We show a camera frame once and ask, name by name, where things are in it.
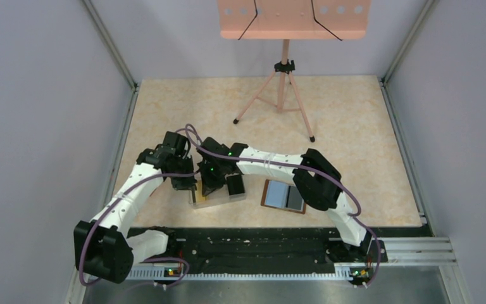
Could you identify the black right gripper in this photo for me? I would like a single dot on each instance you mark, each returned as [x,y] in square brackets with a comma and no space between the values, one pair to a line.
[209,185]

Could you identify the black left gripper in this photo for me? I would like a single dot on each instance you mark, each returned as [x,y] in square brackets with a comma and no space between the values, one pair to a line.
[189,182]

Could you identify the clear acrylic card box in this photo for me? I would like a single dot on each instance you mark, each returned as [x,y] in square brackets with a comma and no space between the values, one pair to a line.
[219,197]

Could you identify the brown leather card holder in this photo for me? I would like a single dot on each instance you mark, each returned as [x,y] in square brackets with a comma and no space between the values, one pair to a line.
[275,196]

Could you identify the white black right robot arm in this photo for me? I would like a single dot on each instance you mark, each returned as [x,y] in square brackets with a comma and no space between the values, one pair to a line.
[316,179]

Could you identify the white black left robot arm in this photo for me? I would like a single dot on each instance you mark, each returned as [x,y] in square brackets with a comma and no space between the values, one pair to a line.
[103,248]

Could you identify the yellow credit card stack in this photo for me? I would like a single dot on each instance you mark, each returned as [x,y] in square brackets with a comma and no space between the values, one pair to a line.
[197,196]

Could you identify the black credit card stack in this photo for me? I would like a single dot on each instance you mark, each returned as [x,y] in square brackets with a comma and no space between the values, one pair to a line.
[235,185]

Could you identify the pink tripod music stand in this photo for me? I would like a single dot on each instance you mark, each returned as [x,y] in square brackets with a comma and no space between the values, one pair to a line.
[286,21]

